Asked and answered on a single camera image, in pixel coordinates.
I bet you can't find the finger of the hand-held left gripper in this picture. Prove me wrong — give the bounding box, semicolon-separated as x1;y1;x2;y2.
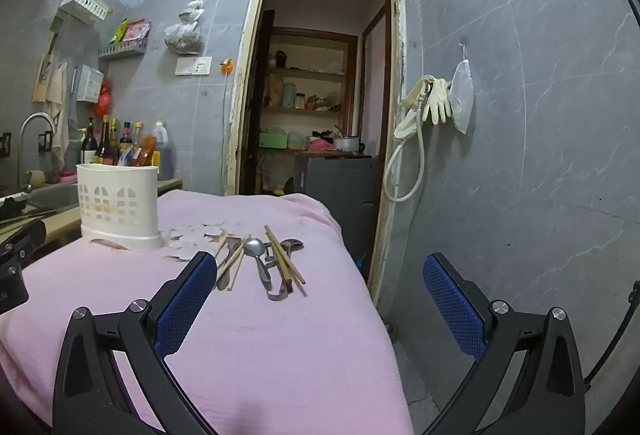
0;219;47;267

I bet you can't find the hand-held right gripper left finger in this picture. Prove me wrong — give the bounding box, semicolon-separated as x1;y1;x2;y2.
52;251;218;435

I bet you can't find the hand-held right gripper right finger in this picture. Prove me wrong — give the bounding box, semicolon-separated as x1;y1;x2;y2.
422;253;586;435

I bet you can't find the metal spoon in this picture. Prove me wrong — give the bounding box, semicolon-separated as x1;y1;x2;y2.
266;265;294;302
243;237;275;292
264;238;304;268

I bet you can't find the white plastic utensil holder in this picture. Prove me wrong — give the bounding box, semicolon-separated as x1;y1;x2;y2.
76;163;164;252

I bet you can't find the steel sink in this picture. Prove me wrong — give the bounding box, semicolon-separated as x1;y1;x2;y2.
0;184;81;216

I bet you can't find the metal fork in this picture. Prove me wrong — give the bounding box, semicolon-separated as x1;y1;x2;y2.
222;237;244;267

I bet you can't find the pink blanket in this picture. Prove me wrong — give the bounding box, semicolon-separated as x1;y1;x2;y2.
0;191;415;435

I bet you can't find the metal faucet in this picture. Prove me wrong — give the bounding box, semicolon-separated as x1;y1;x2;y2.
18;112;56;190

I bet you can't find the dark glass bottle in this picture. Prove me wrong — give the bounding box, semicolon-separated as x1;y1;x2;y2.
80;117;99;164

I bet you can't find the beige hanging towel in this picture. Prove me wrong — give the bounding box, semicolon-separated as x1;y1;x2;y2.
47;60;70;168

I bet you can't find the grey cabinet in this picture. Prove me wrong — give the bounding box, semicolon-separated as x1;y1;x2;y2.
302;155;381;277

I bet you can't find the red plastic bag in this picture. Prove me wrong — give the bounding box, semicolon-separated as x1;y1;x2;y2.
96;81;112;118

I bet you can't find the white box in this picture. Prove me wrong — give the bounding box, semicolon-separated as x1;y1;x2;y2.
75;64;105;104

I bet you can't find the wooden cutting board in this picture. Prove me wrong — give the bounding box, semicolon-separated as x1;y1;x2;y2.
32;17;64;104

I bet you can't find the green box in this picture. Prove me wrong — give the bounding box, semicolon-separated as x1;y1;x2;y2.
258;132;290;150

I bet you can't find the cream rubber glove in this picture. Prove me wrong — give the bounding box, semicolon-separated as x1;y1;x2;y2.
422;78;442;124
436;78;454;125

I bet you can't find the white mesh bag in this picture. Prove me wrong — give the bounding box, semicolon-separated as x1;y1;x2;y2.
449;59;475;134

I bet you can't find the red snack packet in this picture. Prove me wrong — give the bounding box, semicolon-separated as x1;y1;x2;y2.
125;20;152;43

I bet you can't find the white plastic basket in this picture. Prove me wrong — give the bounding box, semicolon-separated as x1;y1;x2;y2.
59;0;110;26

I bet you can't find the wooden shelf unit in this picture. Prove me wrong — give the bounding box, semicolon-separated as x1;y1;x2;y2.
259;27;359;152

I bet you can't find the hanging clear plastic bag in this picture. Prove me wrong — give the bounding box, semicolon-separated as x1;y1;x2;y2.
164;0;205;56

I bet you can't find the white shower hose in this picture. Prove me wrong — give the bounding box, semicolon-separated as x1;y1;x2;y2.
382;82;437;204

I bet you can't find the black cable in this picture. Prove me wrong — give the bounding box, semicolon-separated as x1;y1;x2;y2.
584;279;640;387

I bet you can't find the grey wall shelf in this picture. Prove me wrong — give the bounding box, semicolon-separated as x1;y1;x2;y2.
98;40;151;61

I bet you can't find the white switch panel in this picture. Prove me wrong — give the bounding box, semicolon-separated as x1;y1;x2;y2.
175;56;213;76

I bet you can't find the worn door frame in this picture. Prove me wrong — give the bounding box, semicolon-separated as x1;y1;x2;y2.
222;0;404;313

